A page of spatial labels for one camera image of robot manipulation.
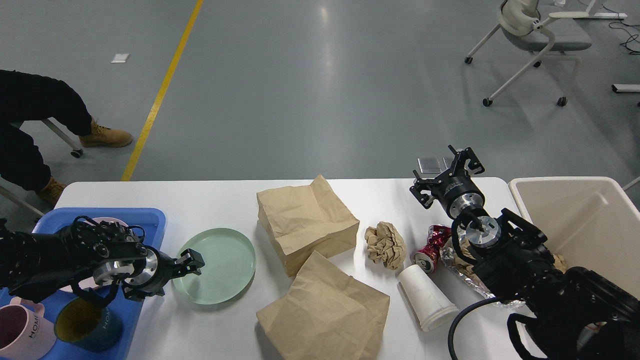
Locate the crumpled brown paper ball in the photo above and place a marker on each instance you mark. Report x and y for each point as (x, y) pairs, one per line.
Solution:
(385, 245)

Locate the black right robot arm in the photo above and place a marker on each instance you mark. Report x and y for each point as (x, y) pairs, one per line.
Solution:
(578, 314)

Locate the grey chair leg with caster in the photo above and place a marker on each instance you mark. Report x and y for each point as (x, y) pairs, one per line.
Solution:
(76, 149)

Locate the pink mug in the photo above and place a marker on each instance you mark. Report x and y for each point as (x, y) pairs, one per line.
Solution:
(25, 333)

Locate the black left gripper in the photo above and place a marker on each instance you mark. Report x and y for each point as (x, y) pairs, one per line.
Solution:
(153, 272)

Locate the silver floor plate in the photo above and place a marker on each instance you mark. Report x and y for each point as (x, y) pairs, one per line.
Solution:
(434, 165)

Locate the upper brown paper bag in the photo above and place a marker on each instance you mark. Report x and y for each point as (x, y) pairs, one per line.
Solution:
(302, 219)

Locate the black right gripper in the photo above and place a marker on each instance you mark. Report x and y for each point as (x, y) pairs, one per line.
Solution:
(454, 189)

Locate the lower brown paper bag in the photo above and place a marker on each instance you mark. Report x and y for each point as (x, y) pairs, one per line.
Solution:
(326, 315)

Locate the tan boot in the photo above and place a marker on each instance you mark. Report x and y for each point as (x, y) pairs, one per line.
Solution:
(51, 192)
(102, 136)

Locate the white office chair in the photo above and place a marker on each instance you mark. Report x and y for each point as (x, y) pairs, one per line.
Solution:
(545, 32)

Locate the beige plastic bin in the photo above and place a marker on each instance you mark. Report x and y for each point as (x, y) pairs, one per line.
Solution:
(590, 221)

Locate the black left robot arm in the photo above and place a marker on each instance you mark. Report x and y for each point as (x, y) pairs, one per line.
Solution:
(96, 259)

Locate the dark teal mug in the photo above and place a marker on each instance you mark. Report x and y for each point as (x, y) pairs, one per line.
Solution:
(85, 325)

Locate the pink plate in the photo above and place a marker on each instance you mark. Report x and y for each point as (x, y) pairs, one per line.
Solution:
(112, 220)

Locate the crushed red soda can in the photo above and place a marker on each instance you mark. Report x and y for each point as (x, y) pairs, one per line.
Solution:
(428, 256)

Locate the brown paper bag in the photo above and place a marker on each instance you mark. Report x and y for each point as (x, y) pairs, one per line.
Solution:
(302, 219)
(326, 315)

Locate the crumpled foil wrapper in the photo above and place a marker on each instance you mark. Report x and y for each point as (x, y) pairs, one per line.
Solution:
(464, 271)

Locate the green plate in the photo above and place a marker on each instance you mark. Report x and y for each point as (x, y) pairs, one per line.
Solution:
(230, 265)

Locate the white paper cup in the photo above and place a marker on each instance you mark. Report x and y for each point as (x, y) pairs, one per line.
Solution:
(431, 306)

